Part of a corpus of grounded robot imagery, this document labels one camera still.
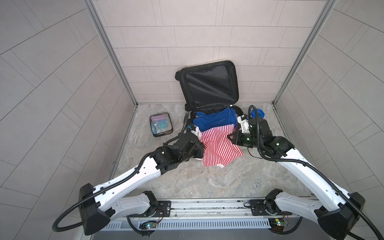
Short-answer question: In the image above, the red white striped garment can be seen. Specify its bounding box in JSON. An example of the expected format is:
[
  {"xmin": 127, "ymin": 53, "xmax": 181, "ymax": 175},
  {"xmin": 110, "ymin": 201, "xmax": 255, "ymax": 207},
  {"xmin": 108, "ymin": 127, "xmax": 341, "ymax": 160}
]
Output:
[{"xmin": 201, "ymin": 125, "xmax": 244, "ymax": 168}]

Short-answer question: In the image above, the blue garment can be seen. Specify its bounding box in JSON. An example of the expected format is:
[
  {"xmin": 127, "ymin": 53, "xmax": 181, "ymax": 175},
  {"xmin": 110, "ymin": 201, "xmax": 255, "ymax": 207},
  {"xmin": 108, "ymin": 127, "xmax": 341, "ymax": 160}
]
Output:
[{"xmin": 193, "ymin": 108, "xmax": 238, "ymax": 132}]

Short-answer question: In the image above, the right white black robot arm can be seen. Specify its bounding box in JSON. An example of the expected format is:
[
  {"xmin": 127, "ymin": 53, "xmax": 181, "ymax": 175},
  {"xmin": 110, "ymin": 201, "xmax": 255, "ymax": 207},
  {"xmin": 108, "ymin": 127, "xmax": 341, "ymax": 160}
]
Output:
[{"xmin": 228, "ymin": 105, "xmax": 384, "ymax": 240}]

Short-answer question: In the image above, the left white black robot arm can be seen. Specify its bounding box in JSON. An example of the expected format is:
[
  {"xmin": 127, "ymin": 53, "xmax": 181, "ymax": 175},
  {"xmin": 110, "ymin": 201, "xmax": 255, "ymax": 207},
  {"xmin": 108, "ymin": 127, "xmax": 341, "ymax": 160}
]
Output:
[{"xmin": 52, "ymin": 114, "xmax": 204, "ymax": 236}]

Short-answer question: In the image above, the clear bottle blue lid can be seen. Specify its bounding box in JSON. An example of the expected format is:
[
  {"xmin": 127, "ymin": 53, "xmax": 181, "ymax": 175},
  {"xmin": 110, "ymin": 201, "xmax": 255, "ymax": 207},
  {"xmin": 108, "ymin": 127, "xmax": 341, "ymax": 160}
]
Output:
[{"xmin": 251, "ymin": 109, "xmax": 265, "ymax": 119}]

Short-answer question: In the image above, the clear toiletry pouch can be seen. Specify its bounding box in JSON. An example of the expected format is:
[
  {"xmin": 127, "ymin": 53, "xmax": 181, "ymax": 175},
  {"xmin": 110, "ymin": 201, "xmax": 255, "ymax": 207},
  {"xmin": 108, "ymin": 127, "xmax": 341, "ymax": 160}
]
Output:
[{"xmin": 150, "ymin": 112, "xmax": 173, "ymax": 137}]

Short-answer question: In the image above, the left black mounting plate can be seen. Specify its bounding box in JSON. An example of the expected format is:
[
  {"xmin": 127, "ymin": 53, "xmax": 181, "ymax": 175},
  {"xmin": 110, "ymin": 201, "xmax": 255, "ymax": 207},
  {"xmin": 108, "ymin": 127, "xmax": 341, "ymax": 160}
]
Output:
[{"xmin": 130, "ymin": 201, "xmax": 172, "ymax": 218}]

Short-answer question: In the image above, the black mounting plate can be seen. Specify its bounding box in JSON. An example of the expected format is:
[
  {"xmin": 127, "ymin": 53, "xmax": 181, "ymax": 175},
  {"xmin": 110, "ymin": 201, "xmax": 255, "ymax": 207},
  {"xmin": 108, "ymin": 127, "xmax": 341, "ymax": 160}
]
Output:
[
  {"xmin": 130, "ymin": 201, "xmax": 172, "ymax": 218},
  {"xmin": 243, "ymin": 200, "xmax": 292, "ymax": 218}
]

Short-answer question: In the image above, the left green circuit board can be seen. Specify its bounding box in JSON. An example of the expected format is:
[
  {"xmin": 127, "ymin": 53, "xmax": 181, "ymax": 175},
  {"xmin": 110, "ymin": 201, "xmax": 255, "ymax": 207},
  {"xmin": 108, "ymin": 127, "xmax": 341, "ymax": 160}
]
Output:
[{"xmin": 140, "ymin": 221, "xmax": 157, "ymax": 231}]

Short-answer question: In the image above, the green circuit board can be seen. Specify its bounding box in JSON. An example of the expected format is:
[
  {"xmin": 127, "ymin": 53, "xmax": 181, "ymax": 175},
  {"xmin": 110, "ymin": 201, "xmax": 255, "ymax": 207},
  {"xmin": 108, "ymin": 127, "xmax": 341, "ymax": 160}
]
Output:
[
  {"xmin": 269, "ymin": 218, "xmax": 289, "ymax": 233},
  {"xmin": 140, "ymin": 221, "xmax": 157, "ymax": 231}
]

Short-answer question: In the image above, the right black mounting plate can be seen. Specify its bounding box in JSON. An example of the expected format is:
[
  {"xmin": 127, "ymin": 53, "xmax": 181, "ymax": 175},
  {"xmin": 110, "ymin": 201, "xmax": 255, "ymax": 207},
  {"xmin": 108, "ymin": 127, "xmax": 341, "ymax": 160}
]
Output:
[{"xmin": 243, "ymin": 200, "xmax": 292, "ymax": 218}]

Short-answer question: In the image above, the right green circuit board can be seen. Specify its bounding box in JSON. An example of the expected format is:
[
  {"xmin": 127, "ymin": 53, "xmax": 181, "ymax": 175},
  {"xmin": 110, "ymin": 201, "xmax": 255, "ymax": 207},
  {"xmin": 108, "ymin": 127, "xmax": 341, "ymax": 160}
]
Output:
[{"xmin": 269, "ymin": 218, "xmax": 289, "ymax": 233}]

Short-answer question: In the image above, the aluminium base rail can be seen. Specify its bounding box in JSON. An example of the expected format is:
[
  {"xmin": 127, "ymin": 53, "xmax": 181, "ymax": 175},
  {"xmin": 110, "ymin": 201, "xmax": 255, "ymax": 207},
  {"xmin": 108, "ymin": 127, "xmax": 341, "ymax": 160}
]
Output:
[{"xmin": 103, "ymin": 198, "xmax": 305, "ymax": 235}]

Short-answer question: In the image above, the right aluminium corner post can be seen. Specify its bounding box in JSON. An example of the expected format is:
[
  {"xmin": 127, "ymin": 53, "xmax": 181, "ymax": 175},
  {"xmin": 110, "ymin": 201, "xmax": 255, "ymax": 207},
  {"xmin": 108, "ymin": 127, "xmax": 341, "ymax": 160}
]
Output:
[{"xmin": 272, "ymin": 0, "xmax": 338, "ymax": 106}]

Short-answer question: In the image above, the aluminium corner post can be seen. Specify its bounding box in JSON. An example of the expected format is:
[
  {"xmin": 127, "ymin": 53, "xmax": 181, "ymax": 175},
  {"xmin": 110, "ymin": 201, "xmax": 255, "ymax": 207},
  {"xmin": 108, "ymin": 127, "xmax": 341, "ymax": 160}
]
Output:
[
  {"xmin": 83, "ymin": 0, "xmax": 138, "ymax": 107},
  {"xmin": 272, "ymin": 0, "xmax": 338, "ymax": 106}
]

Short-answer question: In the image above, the left aluminium corner post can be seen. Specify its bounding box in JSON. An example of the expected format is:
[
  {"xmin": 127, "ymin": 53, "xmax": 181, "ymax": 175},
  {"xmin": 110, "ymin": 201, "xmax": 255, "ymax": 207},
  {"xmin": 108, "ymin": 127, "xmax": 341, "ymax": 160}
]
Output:
[{"xmin": 83, "ymin": 0, "xmax": 138, "ymax": 107}]

